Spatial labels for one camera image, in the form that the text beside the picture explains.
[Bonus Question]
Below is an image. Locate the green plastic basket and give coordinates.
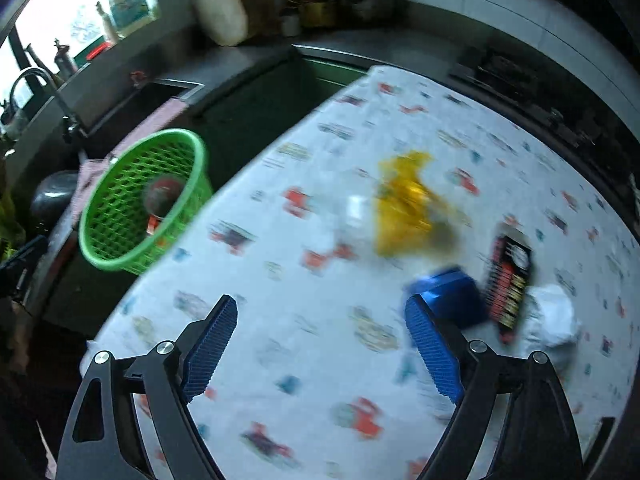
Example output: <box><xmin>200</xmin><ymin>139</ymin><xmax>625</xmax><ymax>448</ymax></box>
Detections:
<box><xmin>78</xmin><ymin>128</ymin><xmax>215</xmax><ymax>277</ymax></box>

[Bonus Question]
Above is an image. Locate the window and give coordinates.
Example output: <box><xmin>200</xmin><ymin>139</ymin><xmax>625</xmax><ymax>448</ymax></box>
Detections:
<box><xmin>0</xmin><ymin>0</ymin><xmax>161</xmax><ymax>91</ymax></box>

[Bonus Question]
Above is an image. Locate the large detergent jug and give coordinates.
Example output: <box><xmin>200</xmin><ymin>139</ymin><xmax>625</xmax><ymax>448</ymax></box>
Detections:
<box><xmin>107</xmin><ymin>0</ymin><xmax>151</xmax><ymax>38</ymax></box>

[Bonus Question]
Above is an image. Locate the printed blanket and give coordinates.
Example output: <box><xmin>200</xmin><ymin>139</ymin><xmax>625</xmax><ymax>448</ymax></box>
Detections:
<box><xmin>87</xmin><ymin>65</ymin><xmax>633</xmax><ymax>480</ymax></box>

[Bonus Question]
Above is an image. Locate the silver foil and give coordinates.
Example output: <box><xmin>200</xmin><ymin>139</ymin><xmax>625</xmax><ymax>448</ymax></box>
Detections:
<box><xmin>522</xmin><ymin>284</ymin><xmax>583</xmax><ymax>356</ymax></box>

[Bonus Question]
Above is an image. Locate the steel cooking pot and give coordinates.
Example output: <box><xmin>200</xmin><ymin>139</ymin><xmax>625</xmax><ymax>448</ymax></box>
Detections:
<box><xmin>337</xmin><ymin>0</ymin><xmax>401</xmax><ymax>26</ymax></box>

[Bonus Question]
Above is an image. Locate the white spray bottle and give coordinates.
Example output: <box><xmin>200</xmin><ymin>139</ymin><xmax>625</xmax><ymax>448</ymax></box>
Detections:
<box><xmin>95</xmin><ymin>2</ymin><xmax>118</xmax><ymax>45</ymax></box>

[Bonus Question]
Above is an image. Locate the small blue box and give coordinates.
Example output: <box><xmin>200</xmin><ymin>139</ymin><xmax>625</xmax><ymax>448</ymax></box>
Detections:
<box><xmin>404</xmin><ymin>266</ymin><xmax>488</xmax><ymax>331</ymax></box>

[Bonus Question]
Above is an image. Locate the small black box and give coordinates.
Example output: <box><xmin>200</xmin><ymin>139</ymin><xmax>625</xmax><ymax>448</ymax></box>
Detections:
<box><xmin>482</xmin><ymin>234</ymin><xmax>536</xmax><ymax>343</ymax></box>

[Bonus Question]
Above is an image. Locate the steel sink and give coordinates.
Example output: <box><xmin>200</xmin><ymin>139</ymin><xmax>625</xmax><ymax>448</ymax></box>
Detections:
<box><xmin>85</xmin><ymin>79</ymin><xmax>206</xmax><ymax>136</ymax></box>

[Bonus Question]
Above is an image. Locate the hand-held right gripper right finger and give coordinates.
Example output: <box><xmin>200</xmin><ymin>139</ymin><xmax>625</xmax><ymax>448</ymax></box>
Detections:
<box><xmin>404</xmin><ymin>294</ymin><xmax>586</xmax><ymax>480</ymax></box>

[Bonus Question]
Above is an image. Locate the red drink can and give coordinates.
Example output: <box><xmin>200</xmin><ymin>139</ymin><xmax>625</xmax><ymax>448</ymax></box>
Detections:
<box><xmin>142</xmin><ymin>175</ymin><xmax>183</xmax><ymax>218</ymax></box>

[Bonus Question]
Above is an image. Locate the person's left hand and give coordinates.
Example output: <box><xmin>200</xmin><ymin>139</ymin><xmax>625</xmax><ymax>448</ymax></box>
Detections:
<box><xmin>6</xmin><ymin>300</ymin><xmax>33</xmax><ymax>373</ymax></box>

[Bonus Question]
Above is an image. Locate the yellow plastic wrapper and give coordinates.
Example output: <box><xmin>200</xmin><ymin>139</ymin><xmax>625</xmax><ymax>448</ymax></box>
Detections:
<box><xmin>372</xmin><ymin>150</ymin><xmax>458</xmax><ymax>258</ymax></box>

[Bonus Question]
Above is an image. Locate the dark wok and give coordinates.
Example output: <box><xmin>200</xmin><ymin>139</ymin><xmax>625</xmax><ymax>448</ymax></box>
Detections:
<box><xmin>30</xmin><ymin>170</ymin><xmax>81</xmax><ymax>221</ymax></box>

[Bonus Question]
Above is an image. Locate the silver metal bottle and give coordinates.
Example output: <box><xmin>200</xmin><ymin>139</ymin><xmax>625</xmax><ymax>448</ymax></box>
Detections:
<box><xmin>52</xmin><ymin>37</ymin><xmax>78</xmax><ymax>76</ymax></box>

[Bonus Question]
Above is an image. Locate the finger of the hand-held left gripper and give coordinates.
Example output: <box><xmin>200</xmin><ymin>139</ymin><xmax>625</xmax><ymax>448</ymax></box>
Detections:
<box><xmin>0</xmin><ymin>234</ymin><xmax>50</xmax><ymax>276</ymax></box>

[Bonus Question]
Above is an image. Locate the black gas stove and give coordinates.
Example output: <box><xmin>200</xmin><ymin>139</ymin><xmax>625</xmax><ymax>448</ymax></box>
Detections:
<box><xmin>450</xmin><ymin>45</ymin><xmax>640</xmax><ymax>161</ymax></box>

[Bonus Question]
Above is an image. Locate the small white jar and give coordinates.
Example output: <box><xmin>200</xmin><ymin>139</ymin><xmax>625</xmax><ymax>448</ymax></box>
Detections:
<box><xmin>280</xmin><ymin>7</ymin><xmax>301</xmax><ymax>37</ymax></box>

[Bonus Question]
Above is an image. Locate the steel faucet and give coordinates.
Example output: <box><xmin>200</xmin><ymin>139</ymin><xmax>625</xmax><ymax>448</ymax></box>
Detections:
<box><xmin>9</xmin><ymin>67</ymin><xmax>88</xmax><ymax>141</ymax></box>

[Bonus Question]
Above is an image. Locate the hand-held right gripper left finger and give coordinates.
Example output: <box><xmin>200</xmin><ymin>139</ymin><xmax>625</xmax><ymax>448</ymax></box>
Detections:
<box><xmin>55</xmin><ymin>294</ymin><xmax>240</xmax><ymax>480</ymax></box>

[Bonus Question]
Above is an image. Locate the round wooden chopping block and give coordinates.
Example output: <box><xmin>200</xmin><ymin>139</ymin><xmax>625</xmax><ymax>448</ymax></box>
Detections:
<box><xmin>192</xmin><ymin>0</ymin><xmax>278</xmax><ymax>47</ymax></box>

